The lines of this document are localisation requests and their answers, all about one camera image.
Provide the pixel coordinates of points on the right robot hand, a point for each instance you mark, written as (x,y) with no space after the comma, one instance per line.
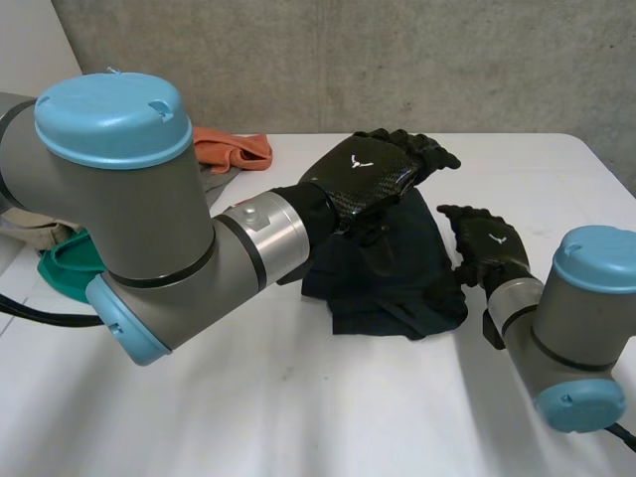
(489,246)

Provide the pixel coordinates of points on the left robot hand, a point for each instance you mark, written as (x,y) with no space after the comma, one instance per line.
(365,171)

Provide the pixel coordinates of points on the dark blue cloth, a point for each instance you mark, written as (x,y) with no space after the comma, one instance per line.
(392,278)

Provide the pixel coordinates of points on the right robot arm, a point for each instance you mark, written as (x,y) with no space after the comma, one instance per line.
(571,323)

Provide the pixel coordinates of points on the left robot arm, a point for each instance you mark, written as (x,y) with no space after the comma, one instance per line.
(124,208)

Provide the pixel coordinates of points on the coral towel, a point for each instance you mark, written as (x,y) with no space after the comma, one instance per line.
(233,148)

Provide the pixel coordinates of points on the grey towel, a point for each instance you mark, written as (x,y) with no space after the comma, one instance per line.
(213,181)

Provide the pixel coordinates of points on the teal towel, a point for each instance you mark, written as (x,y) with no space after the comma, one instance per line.
(69,270)

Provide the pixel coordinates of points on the beige shorts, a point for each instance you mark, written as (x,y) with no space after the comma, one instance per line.
(37,231)

